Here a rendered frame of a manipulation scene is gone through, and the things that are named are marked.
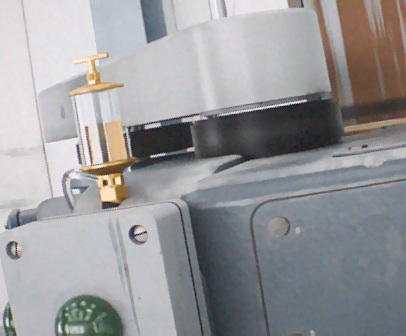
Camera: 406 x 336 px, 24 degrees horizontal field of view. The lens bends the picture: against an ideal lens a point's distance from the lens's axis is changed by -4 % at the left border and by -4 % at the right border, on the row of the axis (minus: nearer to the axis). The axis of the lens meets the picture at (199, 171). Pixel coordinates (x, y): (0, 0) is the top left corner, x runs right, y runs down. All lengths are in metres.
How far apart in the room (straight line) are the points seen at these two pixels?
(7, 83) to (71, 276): 5.90
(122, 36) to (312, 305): 5.08
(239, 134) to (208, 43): 0.05
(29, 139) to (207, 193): 5.80
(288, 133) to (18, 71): 5.74
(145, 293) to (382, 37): 0.56
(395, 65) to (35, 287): 0.56
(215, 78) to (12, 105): 5.74
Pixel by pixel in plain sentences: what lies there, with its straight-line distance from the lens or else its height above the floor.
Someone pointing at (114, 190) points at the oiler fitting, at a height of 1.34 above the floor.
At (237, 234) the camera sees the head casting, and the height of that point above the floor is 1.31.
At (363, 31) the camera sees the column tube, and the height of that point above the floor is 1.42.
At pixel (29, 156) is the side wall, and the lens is 6.24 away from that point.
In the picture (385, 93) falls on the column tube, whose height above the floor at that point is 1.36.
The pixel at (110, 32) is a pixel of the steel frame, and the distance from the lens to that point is 5.51.
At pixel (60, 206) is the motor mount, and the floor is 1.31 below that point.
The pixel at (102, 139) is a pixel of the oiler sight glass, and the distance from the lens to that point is 0.47.
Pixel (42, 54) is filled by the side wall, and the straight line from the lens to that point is 6.18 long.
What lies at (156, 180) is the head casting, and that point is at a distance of 0.49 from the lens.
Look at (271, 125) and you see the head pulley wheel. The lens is 0.53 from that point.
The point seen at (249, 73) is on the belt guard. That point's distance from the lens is 0.54.
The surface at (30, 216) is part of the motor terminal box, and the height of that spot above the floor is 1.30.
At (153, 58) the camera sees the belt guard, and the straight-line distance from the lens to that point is 0.62.
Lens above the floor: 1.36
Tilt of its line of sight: 3 degrees down
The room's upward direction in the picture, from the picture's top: 10 degrees counter-clockwise
